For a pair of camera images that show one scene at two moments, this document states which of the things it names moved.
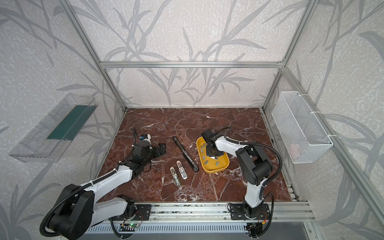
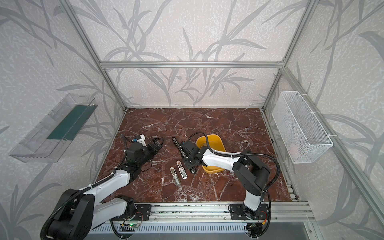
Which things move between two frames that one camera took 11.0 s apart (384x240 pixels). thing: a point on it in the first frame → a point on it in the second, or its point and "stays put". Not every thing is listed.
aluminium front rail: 219,213 stays put
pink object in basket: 294,150 stays put
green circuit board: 131,227 stays put
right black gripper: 214,148 → 184,148
